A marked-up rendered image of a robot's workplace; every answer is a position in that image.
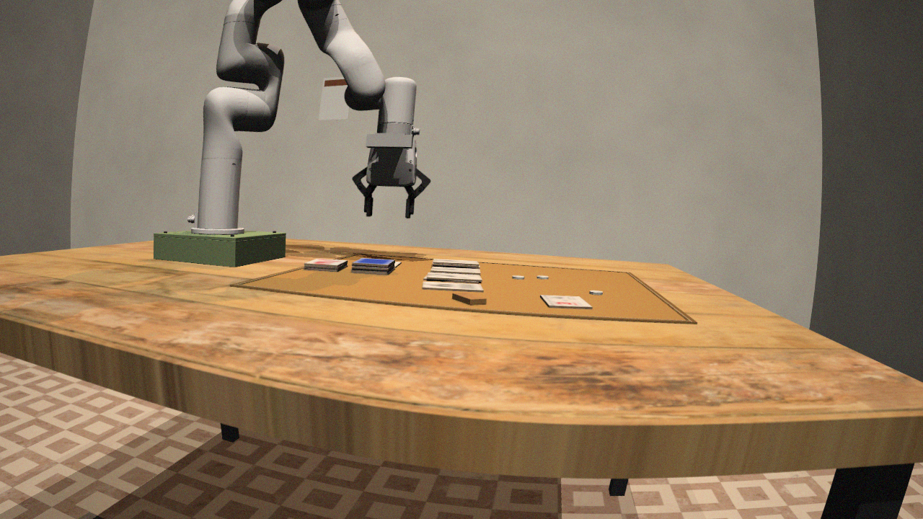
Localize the brown square mat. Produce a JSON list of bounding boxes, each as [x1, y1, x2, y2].
[[230, 254, 697, 324]]

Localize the tan flat mat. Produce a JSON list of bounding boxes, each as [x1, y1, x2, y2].
[[231, 267, 697, 323]]

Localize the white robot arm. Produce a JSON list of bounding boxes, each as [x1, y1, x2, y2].
[[187, 0, 420, 234]]

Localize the blue card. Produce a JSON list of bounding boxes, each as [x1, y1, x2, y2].
[[352, 258, 395, 267]]

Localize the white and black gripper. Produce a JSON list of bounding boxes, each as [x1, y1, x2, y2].
[[352, 140, 430, 218]]

